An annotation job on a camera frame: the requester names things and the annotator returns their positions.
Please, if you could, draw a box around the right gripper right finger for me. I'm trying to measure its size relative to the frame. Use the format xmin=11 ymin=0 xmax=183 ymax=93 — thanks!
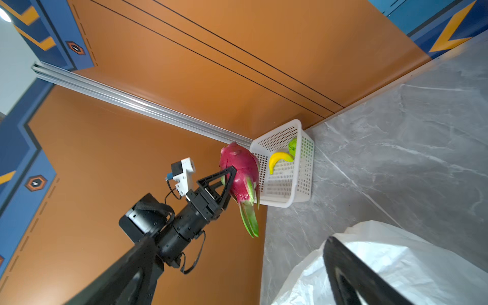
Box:
xmin=323 ymin=236 xmax=411 ymax=304

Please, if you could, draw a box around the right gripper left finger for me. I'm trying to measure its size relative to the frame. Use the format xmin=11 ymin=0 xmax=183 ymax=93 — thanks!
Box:
xmin=67 ymin=236 xmax=164 ymax=304

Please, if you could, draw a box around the red dragon fruit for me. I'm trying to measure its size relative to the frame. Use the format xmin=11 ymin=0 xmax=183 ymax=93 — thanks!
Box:
xmin=219 ymin=142 xmax=261 ymax=238

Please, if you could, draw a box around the yellow banana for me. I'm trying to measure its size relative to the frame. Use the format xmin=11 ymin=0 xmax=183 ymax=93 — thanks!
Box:
xmin=268 ymin=152 xmax=294 ymax=175

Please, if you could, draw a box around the white plastic bag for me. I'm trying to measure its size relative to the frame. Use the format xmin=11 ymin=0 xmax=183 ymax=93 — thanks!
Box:
xmin=273 ymin=221 xmax=487 ymax=304

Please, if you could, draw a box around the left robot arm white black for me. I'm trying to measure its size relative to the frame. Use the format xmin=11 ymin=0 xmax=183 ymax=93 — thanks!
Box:
xmin=119 ymin=166 xmax=237 ymax=274

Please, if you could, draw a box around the green apple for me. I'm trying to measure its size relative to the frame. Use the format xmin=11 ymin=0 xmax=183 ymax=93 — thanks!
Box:
xmin=288 ymin=138 xmax=297 ymax=158

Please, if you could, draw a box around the white plastic basket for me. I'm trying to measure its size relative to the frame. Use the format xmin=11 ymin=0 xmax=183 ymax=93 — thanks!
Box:
xmin=250 ymin=119 xmax=315 ymax=208

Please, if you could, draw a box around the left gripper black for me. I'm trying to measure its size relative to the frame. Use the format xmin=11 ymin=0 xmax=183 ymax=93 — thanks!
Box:
xmin=186 ymin=166 xmax=237 ymax=222

